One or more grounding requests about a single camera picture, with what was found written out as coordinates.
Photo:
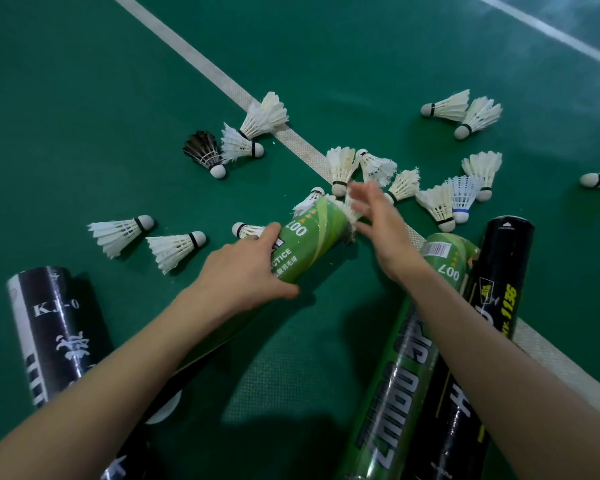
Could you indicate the person's right hand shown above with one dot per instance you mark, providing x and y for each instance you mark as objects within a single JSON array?
[{"x": 390, "y": 234}]

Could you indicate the green shuttlecock tube white cap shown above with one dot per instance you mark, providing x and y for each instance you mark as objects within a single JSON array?
[{"x": 312, "y": 234}]

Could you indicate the person's left hand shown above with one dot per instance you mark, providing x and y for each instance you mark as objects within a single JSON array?
[{"x": 240, "y": 274}]

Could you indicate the blue banded plastic shuttlecock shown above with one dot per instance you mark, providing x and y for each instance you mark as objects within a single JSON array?
[{"x": 462, "y": 194}]

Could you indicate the group of white shuttlecocks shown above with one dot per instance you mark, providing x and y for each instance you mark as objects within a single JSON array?
[{"x": 115, "y": 234}]

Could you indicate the person's left forearm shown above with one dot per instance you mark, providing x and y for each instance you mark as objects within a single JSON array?
[{"x": 105, "y": 389}]

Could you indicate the person's right forearm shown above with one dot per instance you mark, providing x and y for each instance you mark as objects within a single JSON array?
[{"x": 505, "y": 374}]

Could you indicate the person's right middle finger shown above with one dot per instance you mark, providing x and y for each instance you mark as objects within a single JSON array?
[{"x": 363, "y": 189}]

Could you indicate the green shuttlecock tube barcode label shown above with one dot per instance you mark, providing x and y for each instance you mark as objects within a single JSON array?
[{"x": 405, "y": 374}]

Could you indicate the person's left thumb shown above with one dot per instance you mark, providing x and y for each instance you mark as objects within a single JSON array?
[{"x": 280, "y": 292}]

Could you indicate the person's right thumb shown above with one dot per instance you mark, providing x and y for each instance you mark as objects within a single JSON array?
[{"x": 366, "y": 228}]

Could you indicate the black feather shuttlecock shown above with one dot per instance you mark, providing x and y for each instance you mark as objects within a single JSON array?
[{"x": 202, "y": 149}]

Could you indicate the white feather shuttlecock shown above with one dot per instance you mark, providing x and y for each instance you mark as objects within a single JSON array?
[{"x": 349, "y": 213}]

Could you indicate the black tube yellow print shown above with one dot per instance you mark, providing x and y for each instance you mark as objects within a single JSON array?
[{"x": 500, "y": 264}]

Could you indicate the black tube white print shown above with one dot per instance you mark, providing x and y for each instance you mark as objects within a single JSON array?
[{"x": 60, "y": 324}]

